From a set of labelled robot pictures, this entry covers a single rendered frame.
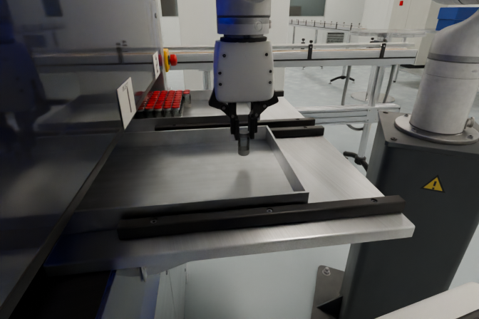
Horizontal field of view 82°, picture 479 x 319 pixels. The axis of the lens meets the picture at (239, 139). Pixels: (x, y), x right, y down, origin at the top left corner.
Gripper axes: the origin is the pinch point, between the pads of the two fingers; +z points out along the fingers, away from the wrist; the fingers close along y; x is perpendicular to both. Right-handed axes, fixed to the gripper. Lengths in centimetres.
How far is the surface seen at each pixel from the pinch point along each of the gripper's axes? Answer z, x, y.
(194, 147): 7.5, -8.2, 9.5
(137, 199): 7.4, 9.2, 18.1
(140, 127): 6.2, -18.4, 22.7
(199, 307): 96, -32, 14
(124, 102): -7.0, 4.6, 18.7
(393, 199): 5.9, 16.9, -19.5
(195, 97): 6.4, -44.1, 9.5
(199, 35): -3, -182, 7
